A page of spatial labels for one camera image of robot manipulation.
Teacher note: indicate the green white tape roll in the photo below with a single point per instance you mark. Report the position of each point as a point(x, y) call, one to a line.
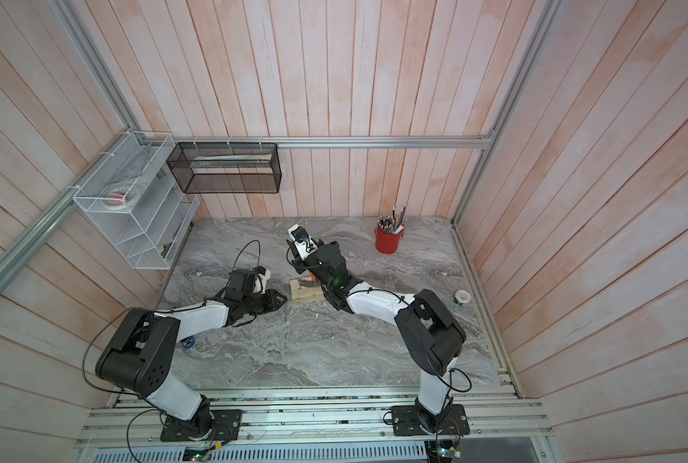
point(462, 298)

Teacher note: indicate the aluminium frame rail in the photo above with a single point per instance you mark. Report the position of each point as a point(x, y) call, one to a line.
point(335, 82)

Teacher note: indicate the claw hammer orange black handle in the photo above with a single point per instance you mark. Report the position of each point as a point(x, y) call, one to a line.
point(308, 281)

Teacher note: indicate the roll of tape on shelf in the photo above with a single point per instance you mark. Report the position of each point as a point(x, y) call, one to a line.
point(121, 197)

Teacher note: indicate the pale wooden block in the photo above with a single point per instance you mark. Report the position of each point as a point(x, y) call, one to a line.
point(302, 295)

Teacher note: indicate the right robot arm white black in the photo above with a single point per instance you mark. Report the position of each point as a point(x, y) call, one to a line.
point(433, 336)

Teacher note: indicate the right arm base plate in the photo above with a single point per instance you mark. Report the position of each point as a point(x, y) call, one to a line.
point(414, 420)

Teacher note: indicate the red metal pencil bucket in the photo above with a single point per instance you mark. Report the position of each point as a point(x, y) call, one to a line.
point(388, 243)

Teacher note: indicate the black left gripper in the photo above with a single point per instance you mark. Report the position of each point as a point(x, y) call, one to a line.
point(274, 302)

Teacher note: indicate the bundle of pencils and pens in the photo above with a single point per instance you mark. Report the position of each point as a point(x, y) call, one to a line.
point(392, 223)

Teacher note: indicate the black mesh wall basket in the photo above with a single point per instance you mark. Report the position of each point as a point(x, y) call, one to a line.
point(226, 167)

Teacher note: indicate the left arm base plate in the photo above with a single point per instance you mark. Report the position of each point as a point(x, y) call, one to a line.
point(207, 424)

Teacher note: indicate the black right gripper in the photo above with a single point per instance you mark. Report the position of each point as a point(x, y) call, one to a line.
point(301, 264)

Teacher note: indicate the aluminium mounting rail bed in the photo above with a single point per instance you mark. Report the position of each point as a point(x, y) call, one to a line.
point(362, 414)

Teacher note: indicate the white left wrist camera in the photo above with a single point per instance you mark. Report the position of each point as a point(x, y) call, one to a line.
point(262, 276)

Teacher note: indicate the white wire wall shelf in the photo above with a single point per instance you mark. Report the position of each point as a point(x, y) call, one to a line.
point(148, 236)

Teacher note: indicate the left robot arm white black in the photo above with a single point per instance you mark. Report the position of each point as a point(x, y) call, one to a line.
point(139, 355)

